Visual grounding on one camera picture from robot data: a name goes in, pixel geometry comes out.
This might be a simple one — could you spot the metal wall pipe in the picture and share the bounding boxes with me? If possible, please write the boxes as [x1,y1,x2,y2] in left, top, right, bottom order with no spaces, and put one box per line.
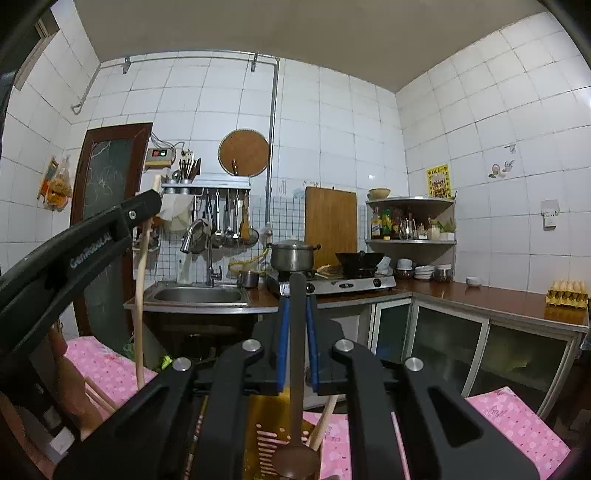
[69,51,280,241]

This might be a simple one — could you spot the hanging wooden spatula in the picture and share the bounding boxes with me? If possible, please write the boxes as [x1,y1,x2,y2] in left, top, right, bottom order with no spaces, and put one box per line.
[239,192,251,241]

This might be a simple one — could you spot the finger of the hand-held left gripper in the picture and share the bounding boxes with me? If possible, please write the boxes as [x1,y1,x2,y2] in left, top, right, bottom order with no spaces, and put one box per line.
[119,188,164,230]

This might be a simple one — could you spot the steel corner shelf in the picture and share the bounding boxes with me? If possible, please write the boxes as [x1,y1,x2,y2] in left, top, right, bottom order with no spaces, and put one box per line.
[365,196,458,283]

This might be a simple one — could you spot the hanging white cloth bag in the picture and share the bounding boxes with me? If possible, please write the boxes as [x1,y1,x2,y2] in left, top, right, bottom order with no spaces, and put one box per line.
[159,193,193,232]

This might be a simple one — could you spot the wooden cutting board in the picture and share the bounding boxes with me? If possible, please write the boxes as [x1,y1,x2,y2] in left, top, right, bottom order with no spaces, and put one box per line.
[304,185,359,269]

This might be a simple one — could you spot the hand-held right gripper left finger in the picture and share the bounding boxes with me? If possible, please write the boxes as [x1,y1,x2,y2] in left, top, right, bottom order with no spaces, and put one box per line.
[53,295,291,480]

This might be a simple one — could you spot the white wall socket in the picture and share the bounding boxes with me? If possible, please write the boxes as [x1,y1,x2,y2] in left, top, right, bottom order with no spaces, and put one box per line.
[540,199,561,230]

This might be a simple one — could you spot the glass door kitchen cabinet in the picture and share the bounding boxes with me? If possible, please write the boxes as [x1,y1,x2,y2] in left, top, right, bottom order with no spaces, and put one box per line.
[318,295,590,418]

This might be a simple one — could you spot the row of condiment bottles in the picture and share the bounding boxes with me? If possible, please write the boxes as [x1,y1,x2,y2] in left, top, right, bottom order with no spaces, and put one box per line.
[370,205,456,241]

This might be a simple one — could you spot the hanging steel ladle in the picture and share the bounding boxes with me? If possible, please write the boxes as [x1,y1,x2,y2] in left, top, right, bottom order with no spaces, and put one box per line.
[211,191,225,248]

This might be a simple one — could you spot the steel faucet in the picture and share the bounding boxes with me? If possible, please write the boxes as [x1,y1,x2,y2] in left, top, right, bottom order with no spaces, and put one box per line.
[180,225,223,288]

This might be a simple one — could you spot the person's left hand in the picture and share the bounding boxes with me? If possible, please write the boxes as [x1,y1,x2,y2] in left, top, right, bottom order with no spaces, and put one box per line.
[48,320,105,440]

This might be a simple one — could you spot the pink floral tablecloth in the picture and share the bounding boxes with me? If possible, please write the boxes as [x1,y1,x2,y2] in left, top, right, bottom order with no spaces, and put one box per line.
[62,336,571,480]

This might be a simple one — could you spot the hanging wire strainer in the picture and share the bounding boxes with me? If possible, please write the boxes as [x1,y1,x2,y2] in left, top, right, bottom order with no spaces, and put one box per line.
[188,219,212,255]

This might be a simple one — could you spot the yellow wall poster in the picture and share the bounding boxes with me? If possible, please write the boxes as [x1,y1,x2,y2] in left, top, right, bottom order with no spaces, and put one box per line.
[426,164,451,199]

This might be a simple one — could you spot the wall control box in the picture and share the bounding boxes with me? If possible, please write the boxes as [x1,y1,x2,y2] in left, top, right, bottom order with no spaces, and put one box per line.
[145,147,177,171]

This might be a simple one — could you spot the black wok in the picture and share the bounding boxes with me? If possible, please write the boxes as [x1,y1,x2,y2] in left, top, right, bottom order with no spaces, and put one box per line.
[335,250,387,271]

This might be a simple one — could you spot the brown kitchen countertop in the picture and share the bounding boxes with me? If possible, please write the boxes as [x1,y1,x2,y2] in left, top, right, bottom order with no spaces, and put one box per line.
[123,278,590,332]

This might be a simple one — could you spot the hanging orange plastic bags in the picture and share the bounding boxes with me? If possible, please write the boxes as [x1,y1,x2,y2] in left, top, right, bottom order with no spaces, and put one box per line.
[36,156,74,212]

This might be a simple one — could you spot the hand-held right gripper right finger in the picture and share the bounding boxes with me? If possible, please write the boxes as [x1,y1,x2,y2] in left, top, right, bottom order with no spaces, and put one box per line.
[305,295,541,480]

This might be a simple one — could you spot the dark wooden door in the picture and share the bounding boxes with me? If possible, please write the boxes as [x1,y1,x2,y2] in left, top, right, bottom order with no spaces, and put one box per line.
[69,122,153,357]

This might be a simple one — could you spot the steel pot with lid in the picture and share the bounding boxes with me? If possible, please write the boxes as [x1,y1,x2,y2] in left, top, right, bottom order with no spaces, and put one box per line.
[269,237,322,273]

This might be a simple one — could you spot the steel gas stove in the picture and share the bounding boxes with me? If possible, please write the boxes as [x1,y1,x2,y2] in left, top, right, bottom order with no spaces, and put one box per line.
[266,268,398,299]

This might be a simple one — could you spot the utensil cups with knives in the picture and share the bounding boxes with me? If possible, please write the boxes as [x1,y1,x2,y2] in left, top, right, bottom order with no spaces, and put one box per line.
[171,156,202,184]

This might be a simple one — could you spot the yellow slotted utensil holder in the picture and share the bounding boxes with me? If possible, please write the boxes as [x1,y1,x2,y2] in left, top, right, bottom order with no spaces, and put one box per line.
[198,387,325,480]

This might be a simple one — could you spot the yellow egg tray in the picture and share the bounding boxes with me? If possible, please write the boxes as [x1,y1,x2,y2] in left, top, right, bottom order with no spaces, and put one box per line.
[545,279,590,308]

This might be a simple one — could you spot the steel kitchen sink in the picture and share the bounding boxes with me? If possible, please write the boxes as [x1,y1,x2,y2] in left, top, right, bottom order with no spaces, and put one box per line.
[143,282,253,309]

